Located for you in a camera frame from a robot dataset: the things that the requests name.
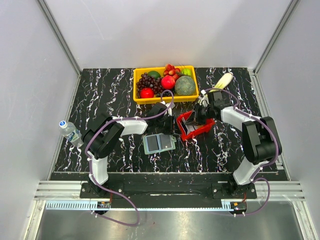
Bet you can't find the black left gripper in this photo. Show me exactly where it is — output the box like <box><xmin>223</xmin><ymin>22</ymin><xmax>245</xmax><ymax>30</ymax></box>
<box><xmin>155</xmin><ymin>114</ymin><xmax>182</xmax><ymax>136</ymax></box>

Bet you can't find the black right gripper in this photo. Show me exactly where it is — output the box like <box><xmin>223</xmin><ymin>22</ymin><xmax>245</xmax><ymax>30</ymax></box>
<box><xmin>184</xmin><ymin>102</ymin><xmax>214</xmax><ymax>126</ymax></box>

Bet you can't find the red plastic card tray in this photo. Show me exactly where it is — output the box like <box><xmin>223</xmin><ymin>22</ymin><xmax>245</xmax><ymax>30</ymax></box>
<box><xmin>176</xmin><ymin>113</ymin><xmax>215</xmax><ymax>141</ymax></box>

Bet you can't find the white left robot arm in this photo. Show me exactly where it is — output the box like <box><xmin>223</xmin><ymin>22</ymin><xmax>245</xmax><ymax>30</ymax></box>
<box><xmin>81</xmin><ymin>101</ymin><xmax>175</xmax><ymax>198</ymax></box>

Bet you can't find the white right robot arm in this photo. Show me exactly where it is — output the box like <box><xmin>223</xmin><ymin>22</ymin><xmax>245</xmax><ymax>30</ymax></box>
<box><xmin>178</xmin><ymin>88</ymin><xmax>282</xmax><ymax>198</ymax></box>

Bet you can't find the white credit card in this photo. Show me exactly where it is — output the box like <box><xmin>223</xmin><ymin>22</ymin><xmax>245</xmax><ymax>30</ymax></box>
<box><xmin>181</xmin><ymin>117</ymin><xmax>202</xmax><ymax>135</ymax></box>

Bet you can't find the green netted melon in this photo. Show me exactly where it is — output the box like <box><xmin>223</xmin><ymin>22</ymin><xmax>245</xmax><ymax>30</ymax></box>
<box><xmin>174</xmin><ymin>75</ymin><xmax>196</xmax><ymax>96</ymax></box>

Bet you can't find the red pomegranate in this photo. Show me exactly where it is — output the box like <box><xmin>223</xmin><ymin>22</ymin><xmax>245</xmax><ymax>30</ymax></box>
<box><xmin>161</xmin><ymin>75</ymin><xmax>176</xmax><ymax>90</ymax></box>

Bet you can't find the red round fruit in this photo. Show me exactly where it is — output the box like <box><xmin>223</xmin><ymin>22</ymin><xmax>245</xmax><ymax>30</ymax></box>
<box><xmin>139</xmin><ymin>87</ymin><xmax>155</xmax><ymax>99</ymax></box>

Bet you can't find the green apple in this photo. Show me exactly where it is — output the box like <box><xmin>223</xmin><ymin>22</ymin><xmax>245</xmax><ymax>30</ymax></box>
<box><xmin>181</xmin><ymin>68</ymin><xmax>192</xmax><ymax>77</ymax></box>

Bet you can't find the green spring onion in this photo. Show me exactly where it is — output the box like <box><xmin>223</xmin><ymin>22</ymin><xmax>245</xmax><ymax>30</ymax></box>
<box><xmin>214</xmin><ymin>72</ymin><xmax>233</xmax><ymax>89</ymax></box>

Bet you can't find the dark purple grape bunch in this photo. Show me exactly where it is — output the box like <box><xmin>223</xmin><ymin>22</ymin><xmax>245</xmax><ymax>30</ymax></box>
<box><xmin>135</xmin><ymin>72</ymin><xmax>165</xmax><ymax>99</ymax></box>

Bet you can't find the green avocado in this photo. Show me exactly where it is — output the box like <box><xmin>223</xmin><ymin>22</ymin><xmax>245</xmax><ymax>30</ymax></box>
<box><xmin>148</xmin><ymin>70</ymin><xmax>161</xmax><ymax>79</ymax></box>

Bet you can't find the yellow plastic fruit bin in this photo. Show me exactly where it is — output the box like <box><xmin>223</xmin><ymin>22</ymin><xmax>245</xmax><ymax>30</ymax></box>
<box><xmin>132</xmin><ymin>65</ymin><xmax>199</xmax><ymax>105</ymax></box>

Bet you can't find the clear plastic water bottle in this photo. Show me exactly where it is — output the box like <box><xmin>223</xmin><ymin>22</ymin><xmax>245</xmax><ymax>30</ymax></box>
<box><xmin>59</xmin><ymin>120</ymin><xmax>84</xmax><ymax>148</ymax></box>

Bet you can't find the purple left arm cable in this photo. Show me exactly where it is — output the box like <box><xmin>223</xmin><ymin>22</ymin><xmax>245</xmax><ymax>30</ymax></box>
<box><xmin>84</xmin><ymin>89</ymin><xmax>175</xmax><ymax>228</ymax></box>

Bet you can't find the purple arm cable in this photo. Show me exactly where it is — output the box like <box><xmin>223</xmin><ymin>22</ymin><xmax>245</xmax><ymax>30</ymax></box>
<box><xmin>202</xmin><ymin>87</ymin><xmax>279</xmax><ymax>217</ymax></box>
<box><xmin>84</xmin><ymin>89</ymin><xmax>175</xmax><ymax>228</ymax></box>

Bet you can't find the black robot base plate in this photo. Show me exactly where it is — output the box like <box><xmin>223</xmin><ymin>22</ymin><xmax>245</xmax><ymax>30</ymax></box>
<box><xmin>49</xmin><ymin>171</ymin><xmax>258</xmax><ymax>208</ymax></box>

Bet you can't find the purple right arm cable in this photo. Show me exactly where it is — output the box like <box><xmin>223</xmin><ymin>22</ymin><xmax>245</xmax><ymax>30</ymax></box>
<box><xmin>202</xmin><ymin>87</ymin><xmax>279</xmax><ymax>217</ymax></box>

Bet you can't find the aluminium frame rail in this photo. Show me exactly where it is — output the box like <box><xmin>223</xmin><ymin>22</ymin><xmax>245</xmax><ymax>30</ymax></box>
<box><xmin>45</xmin><ymin>200</ymin><xmax>247</xmax><ymax>213</ymax></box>

